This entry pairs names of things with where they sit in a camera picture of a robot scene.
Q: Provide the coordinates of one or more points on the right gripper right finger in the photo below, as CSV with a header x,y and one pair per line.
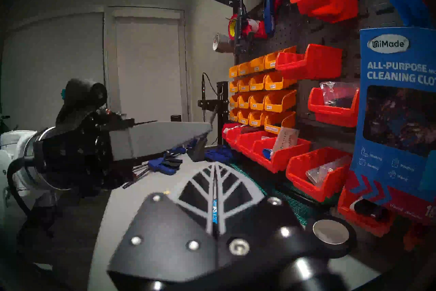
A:
x,y
259,225

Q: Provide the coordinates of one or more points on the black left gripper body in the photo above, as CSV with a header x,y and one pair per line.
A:
x,y
75,154

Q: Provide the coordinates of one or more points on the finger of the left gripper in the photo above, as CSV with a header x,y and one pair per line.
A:
x,y
153,138
153,157

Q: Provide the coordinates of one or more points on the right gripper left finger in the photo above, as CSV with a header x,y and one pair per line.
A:
x,y
163,225

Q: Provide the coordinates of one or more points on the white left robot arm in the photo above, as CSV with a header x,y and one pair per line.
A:
x,y
13,147

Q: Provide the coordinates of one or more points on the blue bar clamp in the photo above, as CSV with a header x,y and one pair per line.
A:
x,y
175,151
219,154
161,166

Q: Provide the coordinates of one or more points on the green cutting mat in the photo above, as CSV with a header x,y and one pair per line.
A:
x,y
296,206

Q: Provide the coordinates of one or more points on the small blue item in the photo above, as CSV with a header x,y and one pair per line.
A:
x,y
267,154

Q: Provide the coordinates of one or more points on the black clamp stand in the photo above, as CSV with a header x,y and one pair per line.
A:
x,y
222,106

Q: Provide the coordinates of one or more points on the yellow parts bin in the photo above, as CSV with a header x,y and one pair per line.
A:
x,y
244,117
234,101
257,101
276,123
235,115
244,101
277,101
234,86
257,64
244,69
256,119
257,83
270,62
244,85
276,81
233,72

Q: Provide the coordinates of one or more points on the clear plastic bag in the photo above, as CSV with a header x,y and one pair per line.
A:
x,y
327,171
337,92

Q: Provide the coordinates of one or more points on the white paper packet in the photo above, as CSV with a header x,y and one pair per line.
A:
x,y
286,142

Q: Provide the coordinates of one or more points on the black tape roll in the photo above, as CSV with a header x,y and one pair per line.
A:
x,y
347,242

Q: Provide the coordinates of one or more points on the red yellow tape roll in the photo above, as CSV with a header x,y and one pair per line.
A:
x,y
231,26

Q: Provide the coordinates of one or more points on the black hanging clamp tool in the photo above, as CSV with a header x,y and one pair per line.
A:
x,y
241,21

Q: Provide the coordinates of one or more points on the red white tape roll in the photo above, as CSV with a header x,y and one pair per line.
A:
x,y
257,27

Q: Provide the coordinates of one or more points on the blue cleaning cloths box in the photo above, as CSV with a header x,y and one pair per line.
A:
x,y
391,72

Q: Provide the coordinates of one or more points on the blue microfiber cloth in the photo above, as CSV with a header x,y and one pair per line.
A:
x,y
405,4

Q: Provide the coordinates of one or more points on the grey duct tape roll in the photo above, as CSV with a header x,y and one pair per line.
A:
x,y
226,43

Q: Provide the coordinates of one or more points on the dark grey pegboard wall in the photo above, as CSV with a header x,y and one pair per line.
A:
x,y
296,33

